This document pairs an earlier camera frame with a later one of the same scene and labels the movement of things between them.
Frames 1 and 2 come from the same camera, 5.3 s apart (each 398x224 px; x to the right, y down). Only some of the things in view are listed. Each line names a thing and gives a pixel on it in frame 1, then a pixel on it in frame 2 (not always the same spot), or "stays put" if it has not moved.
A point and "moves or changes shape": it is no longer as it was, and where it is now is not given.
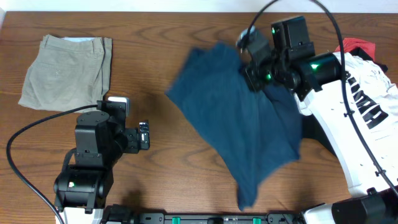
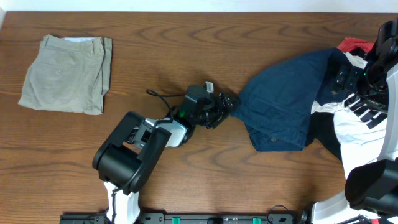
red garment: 349,43 stays put
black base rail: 128,214 stays put
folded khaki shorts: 68,73 stays put
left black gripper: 140,137 to 222,106
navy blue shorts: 250,134 moves or changes shape
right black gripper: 253,78 to 344,78
